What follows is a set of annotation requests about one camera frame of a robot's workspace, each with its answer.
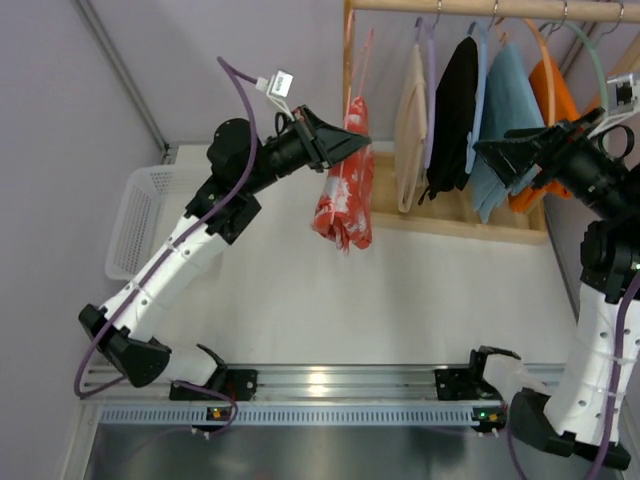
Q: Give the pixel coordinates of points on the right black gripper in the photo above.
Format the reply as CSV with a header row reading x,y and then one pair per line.
x,y
545,155

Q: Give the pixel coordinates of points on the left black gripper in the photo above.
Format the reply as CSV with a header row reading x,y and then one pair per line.
x,y
310,143

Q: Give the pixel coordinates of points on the red white patterned trousers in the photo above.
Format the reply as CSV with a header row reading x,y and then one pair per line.
x,y
344,229

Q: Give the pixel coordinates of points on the pink wire hanger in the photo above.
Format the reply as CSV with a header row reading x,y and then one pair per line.
x,y
350,182

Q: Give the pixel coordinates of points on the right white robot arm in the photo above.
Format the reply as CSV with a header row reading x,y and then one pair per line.
x,y
580,417

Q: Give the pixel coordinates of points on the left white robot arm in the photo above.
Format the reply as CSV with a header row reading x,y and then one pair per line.
x,y
123,328

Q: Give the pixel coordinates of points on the light blue trousers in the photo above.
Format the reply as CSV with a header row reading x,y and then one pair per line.
x,y
488,192

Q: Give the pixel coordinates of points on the orange trousers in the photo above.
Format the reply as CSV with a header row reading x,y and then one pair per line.
x,y
555,104

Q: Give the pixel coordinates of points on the black trousers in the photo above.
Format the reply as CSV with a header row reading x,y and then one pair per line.
x,y
455,105

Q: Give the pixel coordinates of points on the beige trousers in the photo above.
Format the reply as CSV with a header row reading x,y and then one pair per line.
x,y
411,126

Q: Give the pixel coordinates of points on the orange hanger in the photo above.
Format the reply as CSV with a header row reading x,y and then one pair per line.
x,y
510,101

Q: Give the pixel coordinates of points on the blue hanger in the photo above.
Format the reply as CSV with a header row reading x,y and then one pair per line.
x,y
473,136

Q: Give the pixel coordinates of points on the green hanger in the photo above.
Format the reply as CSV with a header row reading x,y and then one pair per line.
x,y
602,99

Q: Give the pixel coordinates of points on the purple hanger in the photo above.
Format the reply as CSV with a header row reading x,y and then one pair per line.
x,y
422,29

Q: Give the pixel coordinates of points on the wooden clothes rack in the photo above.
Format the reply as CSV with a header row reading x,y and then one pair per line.
x,y
441,64

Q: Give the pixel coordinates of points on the white plastic basket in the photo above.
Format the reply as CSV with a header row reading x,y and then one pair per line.
x,y
153,201

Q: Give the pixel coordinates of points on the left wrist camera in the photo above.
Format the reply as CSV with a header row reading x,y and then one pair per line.
x,y
276,90

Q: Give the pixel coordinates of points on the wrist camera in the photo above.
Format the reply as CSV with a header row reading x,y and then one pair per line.
x,y
276,90
623,100

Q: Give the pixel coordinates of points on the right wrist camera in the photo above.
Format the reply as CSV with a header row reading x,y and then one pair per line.
x,y
623,100

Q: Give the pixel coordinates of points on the aluminium corner frame post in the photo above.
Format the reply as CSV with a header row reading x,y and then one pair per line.
x,y
97,30

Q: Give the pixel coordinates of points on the aluminium mounting rail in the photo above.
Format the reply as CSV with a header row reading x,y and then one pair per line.
x,y
308,383

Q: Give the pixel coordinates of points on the grey slotted cable duct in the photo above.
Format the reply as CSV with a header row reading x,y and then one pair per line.
x,y
448,415

